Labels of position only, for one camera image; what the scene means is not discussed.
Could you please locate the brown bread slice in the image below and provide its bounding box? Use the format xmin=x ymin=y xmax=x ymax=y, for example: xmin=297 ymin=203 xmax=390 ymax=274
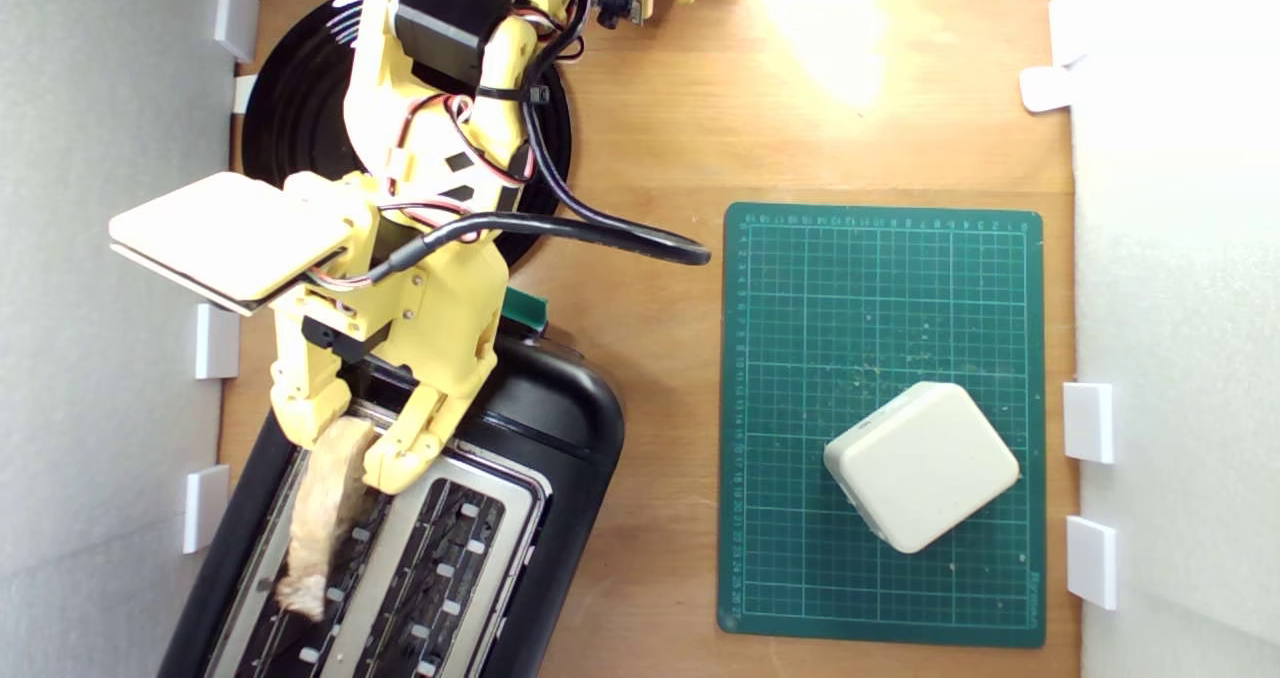
xmin=275 ymin=416 xmax=379 ymax=622

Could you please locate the green toaster lever knob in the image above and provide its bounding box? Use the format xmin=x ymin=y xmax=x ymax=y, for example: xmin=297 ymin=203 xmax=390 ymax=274
xmin=500 ymin=286 xmax=550 ymax=337

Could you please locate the black two-slot toaster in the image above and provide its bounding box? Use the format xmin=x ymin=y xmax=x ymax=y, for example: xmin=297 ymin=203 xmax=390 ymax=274
xmin=155 ymin=333 xmax=626 ymax=678

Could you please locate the black round plate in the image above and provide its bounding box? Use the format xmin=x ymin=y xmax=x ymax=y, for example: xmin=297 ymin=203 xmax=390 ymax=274
xmin=240 ymin=0 xmax=573 ymax=269

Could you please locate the green cutting mat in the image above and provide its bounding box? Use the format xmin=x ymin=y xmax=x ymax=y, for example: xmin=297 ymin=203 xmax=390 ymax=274
xmin=717 ymin=201 xmax=1047 ymax=649

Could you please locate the white rounded block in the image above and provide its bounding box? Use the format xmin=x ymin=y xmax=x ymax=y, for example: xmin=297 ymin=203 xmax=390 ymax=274
xmin=823 ymin=380 xmax=1021 ymax=555

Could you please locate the flat white camera box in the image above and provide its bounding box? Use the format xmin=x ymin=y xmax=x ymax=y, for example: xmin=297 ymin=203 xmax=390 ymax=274
xmin=108 ymin=171 xmax=353 ymax=317

